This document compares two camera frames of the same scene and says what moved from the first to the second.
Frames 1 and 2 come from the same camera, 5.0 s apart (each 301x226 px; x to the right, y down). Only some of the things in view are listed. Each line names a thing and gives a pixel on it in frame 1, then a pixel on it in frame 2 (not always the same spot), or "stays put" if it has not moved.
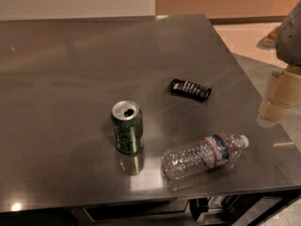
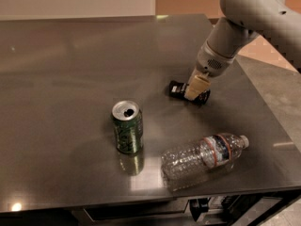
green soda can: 128,119 stays put
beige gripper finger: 284,93 to 208,61
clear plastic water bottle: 186,159 stays put
